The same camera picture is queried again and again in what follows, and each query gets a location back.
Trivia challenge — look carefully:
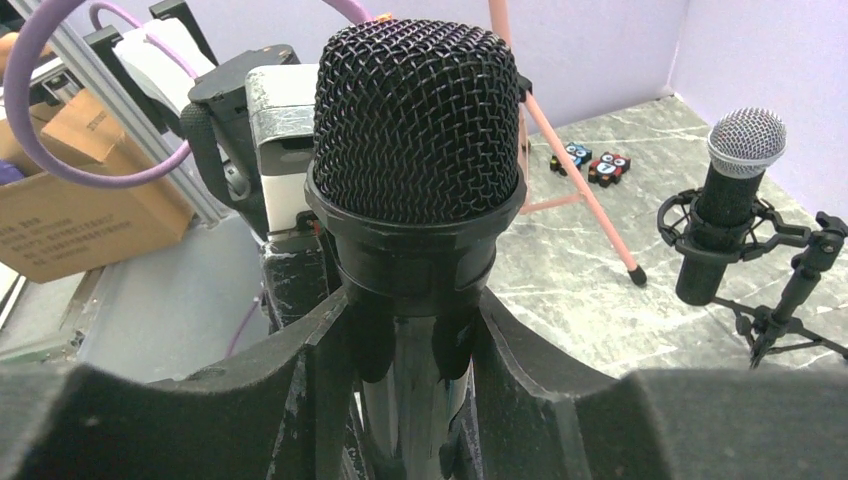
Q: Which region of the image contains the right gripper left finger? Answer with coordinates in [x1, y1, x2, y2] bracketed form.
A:
[1, 292, 353, 479]

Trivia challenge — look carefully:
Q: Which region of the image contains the red owl toy figure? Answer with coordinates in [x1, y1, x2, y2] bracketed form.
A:
[587, 152, 632, 188]

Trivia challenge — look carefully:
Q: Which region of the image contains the pink perforated music stand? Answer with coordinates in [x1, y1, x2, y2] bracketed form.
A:
[488, 0, 649, 288]

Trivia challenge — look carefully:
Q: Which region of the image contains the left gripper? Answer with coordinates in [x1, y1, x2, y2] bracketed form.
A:
[260, 225, 341, 332]

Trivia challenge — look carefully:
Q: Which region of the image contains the blue owl toy figure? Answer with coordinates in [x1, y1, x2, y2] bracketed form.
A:
[549, 142, 593, 177]

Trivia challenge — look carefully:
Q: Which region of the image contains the black microphone silver grille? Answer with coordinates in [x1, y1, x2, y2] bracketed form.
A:
[676, 107, 787, 306]

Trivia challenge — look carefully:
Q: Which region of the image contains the cardboard box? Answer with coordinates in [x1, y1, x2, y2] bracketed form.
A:
[1, 91, 194, 283]

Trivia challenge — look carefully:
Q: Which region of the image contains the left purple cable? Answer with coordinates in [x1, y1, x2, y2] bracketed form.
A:
[3, 0, 372, 190]

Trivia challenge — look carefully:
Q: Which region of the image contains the black shock mount tripod stand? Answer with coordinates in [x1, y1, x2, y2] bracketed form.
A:
[657, 190, 847, 371]

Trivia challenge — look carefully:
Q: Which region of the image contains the black microphone orange end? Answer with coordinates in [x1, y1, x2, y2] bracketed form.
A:
[306, 19, 526, 479]

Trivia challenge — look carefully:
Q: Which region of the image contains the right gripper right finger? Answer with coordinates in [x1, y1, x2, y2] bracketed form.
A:
[473, 291, 847, 479]

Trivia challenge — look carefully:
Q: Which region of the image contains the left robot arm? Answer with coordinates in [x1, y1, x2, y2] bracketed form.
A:
[89, 1, 340, 333]

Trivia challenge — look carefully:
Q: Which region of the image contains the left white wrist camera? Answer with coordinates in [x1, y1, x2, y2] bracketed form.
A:
[245, 63, 318, 236]

